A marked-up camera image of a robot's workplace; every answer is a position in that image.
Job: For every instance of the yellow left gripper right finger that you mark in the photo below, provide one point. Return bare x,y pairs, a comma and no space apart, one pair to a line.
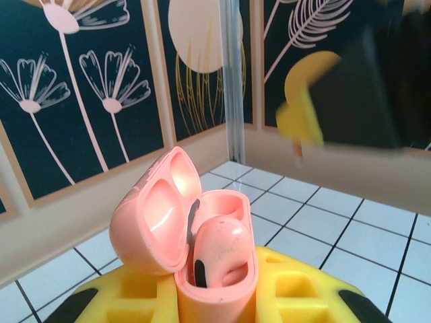
303,296

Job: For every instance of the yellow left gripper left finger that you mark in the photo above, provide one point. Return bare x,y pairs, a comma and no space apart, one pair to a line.
134,296

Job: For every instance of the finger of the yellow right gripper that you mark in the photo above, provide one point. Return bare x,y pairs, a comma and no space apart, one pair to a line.
299,117

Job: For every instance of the pink earbud charging case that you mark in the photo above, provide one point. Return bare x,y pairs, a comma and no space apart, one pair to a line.
161,215

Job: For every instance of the aluminium corner post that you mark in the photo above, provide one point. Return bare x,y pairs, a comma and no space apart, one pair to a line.
234,84

